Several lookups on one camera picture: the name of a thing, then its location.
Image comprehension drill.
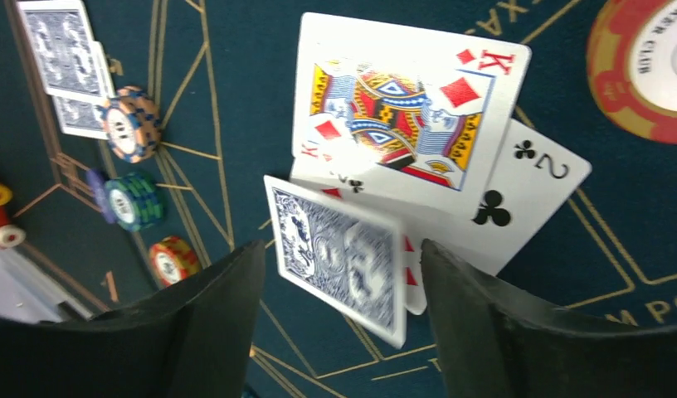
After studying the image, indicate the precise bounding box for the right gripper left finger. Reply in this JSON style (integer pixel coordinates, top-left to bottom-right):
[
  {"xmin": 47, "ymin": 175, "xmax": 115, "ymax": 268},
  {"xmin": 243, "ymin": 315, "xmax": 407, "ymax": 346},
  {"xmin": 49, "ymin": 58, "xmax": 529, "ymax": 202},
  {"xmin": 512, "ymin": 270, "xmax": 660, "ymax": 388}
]
[{"xmin": 0, "ymin": 240, "xmax": 265, "ymax": 397}]

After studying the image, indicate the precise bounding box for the two of clubs card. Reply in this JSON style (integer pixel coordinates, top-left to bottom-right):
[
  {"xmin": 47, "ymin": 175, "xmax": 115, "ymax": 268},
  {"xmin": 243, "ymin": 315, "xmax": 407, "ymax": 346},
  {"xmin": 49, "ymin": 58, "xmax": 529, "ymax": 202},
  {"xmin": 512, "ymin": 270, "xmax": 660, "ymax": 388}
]
[{"xmin": 426, "ymin": 120, "xmax": 592, "ymax": 275}]

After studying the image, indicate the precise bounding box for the teal chips seat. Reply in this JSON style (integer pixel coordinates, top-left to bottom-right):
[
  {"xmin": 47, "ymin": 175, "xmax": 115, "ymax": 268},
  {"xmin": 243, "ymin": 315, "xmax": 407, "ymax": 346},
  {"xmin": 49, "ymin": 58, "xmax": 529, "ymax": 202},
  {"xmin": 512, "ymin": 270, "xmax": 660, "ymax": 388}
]
[{"xmin": 104, "ymin": 172, "xmax": 165, "ymax": 232}]

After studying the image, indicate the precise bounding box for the purple small blind button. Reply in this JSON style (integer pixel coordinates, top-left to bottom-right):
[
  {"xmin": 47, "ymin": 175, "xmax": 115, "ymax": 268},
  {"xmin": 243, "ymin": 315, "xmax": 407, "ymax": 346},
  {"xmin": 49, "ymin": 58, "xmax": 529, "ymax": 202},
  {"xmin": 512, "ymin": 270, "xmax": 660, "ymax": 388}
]
[{"xmin": 86, "ymin": 168, "xmax": 116, "ymax": 224}]

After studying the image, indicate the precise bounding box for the round blue poker mat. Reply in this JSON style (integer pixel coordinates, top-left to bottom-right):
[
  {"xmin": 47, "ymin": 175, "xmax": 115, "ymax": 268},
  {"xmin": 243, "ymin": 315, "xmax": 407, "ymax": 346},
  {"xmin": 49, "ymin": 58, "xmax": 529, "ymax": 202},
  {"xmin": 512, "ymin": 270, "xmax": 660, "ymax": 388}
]
[{"xmin": 85, "ymin": 0, "xmax": 677, "ymax": 328}]

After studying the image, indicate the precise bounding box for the king of diamonds card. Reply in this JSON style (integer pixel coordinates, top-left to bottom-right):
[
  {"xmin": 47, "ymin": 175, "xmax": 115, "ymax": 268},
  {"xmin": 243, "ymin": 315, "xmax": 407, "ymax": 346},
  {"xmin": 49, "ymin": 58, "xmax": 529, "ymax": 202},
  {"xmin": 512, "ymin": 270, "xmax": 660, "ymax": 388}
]
[{"xmin": 292, "ymin": 12, "xmax": 532, "ymax": 211}]

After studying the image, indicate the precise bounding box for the orange chips seat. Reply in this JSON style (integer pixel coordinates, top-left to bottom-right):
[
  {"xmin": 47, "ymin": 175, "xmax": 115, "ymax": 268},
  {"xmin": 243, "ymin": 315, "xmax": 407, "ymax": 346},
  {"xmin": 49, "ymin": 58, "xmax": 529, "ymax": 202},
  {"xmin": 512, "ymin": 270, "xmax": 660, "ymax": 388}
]
[
  {"xmin": 587, "ymin": 1, "xmax": 677, "ymax": 144},
  {"xmin": 149, "ymin": 235, "xmax": 202, "ymax": 287}
]

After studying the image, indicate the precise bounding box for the dark green rectangular poker mat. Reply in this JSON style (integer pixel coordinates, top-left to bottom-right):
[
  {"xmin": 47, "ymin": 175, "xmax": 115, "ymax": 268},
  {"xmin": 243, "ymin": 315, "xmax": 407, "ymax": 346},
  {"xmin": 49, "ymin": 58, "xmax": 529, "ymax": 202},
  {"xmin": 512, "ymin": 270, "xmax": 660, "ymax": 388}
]
[{"xmin": 0, "ymin": 0, "xmax": 158, "ymax": 314}]

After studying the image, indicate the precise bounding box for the face down community card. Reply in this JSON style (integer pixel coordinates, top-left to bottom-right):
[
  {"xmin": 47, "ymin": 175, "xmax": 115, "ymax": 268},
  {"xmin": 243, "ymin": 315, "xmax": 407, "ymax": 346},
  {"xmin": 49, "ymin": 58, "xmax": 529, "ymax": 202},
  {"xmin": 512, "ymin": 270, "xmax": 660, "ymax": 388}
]
[{"xmin": 264, "ymin": 175, "xmax": 407, "ymax": 348}]

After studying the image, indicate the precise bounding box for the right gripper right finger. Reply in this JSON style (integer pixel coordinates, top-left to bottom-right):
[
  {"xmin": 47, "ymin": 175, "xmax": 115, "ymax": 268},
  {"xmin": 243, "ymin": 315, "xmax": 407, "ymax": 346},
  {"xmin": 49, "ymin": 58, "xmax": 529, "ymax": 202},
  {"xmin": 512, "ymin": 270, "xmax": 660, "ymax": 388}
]
[{"xmin": 421, "ymin": 240, "xmax": 677, "ymax": 397}]

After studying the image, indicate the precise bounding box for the pink chips seat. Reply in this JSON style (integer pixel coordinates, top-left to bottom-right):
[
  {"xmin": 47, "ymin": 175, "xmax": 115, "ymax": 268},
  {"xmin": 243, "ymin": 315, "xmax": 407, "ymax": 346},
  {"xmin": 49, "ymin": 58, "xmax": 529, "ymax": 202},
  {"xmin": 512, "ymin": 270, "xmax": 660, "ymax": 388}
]
[{"xmin": 97, "ymin": 85, "xmax": 161, "ymax": 163}]

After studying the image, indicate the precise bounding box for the ten of diamonds card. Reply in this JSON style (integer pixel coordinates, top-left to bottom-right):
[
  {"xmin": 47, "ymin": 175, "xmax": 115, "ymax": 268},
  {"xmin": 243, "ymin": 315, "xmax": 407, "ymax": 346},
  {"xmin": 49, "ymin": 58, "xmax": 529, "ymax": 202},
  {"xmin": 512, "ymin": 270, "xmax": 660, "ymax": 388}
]
[{"xmin": 291, "ymin": 181, "xmax": 427, "ymax": 317}]

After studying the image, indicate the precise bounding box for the dealt card seat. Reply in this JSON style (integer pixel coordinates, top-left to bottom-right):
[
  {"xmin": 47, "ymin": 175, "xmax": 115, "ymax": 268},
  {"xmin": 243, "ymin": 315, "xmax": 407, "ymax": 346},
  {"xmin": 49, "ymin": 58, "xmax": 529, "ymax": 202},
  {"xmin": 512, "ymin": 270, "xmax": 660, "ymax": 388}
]
[{"xmin": 16, "ymin": 1, "xmax": 105, "ymax": 102}]

